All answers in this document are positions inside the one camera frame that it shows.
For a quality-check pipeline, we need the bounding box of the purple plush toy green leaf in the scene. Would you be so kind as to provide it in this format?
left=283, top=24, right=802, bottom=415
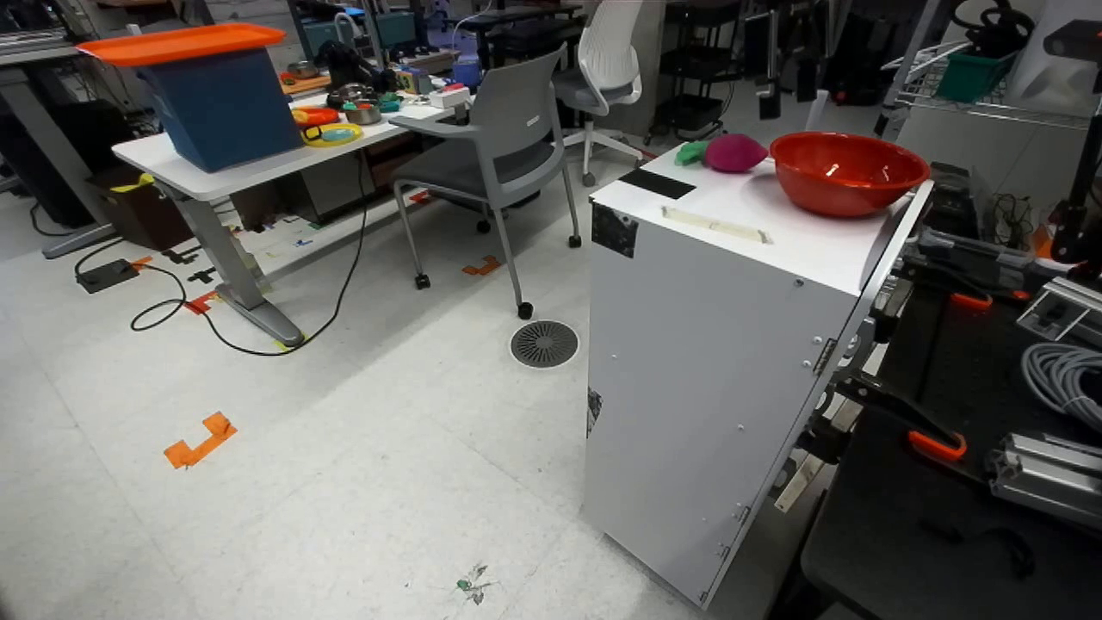
left=669, top=132, right=772, bottom=178

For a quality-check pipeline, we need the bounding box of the orange red plastic bowl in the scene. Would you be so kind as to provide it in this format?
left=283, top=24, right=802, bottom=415
left=765, top=126, right=933, bottom=223

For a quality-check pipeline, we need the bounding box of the white toy cabinet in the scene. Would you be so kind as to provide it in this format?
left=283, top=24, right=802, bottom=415
left=580, top=142, right=938, bottom=609

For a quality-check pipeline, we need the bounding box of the orange yellow toy pile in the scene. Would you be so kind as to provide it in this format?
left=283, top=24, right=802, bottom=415
left=285, top=99, right=370, bottom=149

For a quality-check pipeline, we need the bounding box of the round grey floor drain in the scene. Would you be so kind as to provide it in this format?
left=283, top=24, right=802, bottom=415
left=507, top=317, right=581, bottom=372

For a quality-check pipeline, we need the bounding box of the beige masking tape strip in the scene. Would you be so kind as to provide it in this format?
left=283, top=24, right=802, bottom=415
left=658, top=204, right=774, bottom=249

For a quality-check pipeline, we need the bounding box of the grey office chair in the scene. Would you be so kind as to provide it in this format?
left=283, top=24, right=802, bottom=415
left=389, top=45, right=587, bottom=325

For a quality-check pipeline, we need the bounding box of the light swivel chair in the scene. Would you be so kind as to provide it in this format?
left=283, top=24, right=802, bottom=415
left=557, top=0, right=648, bottom=190

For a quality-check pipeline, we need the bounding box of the blue storage bin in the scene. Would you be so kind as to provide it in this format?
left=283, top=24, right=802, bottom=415
left=136, top=45, right=307, bottom=175

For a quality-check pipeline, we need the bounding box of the white work table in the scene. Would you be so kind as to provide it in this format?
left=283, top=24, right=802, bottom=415
left=110, top=95, right=461, bottom=353

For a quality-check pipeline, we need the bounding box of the brown cardboard box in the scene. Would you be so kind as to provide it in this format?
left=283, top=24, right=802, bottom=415
left=107, top=178, right=201, bottom=253

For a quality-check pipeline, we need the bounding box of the black perforated mounting board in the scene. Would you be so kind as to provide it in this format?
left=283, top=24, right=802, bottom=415
left=795, top=287, right=1102, bottom=620

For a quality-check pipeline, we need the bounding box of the black power brick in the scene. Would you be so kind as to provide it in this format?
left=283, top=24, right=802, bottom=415
left=77, top=254, right=146, bottom=297

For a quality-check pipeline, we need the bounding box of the orange bin lid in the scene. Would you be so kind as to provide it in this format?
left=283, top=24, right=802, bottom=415
left=77, top=22, right=291, bottom=74

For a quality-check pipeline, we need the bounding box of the green bin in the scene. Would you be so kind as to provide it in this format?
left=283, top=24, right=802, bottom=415
left=933, top=49, right=1024, bottom=106

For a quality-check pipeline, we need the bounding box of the silver aluminium extrusion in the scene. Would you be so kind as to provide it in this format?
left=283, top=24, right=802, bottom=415
left=987, top=432, right=1102, bottom=532

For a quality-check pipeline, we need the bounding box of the black floor cable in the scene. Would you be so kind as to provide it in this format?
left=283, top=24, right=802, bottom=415
left=73, top=170, right=375, bottom=362

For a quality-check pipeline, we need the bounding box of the orange floor tape bracket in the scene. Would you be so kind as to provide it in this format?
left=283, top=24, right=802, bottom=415
left=161, top=409, right=240, bottom=473

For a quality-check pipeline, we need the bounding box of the black clamp orange handle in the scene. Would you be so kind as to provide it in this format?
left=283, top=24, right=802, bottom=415
left=819, top=372, right=975, bottom=469
left=905, top=227, right=1036, bottom=320

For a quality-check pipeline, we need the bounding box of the silver metal mount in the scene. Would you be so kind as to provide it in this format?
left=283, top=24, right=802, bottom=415
left=1012, top=271, right=1102, bottom=347

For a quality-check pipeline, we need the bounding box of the grey cable bundle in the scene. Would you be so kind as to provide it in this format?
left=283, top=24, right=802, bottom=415
left=1016, top=337, right=1102, bottom=433

